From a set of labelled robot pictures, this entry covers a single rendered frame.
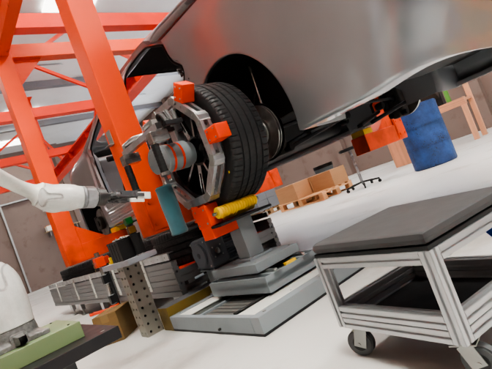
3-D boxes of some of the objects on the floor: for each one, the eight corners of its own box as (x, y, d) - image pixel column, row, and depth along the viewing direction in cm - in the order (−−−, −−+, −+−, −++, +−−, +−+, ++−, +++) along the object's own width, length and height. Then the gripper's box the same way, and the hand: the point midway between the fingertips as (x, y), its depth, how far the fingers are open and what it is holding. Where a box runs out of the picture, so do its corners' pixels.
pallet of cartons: (354, 186, 771) (345, 163, 773) (323, 200, 723) (313, 176, 724) (310, 199, 877) (303, 179, 878) (280, 212, 828) (272, 191, 830)
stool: (388, 178, 677) (373, 138, 679) (371, 186, 640) (355, 144, 642) (359, 187, 720) (344, 149, 722) (341, 195, 682) (326, 156, 684)
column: (164, 329, 237) (138, 259, 238) (148, 337, 231) (122, 266, 232) (157, 328, 245) (132, 261, 246) (141, 337, 239) (116, 268, 240)
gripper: (103, 182, 166) (156, 183, 181) (86, 193, 179) (137, 193, 194) (105, 200, 164) (158, 200, 179) (88, 211, 177) (138, 209, 193)
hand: (140, 196), depth 185 cm, fingers open, 5 cm apart
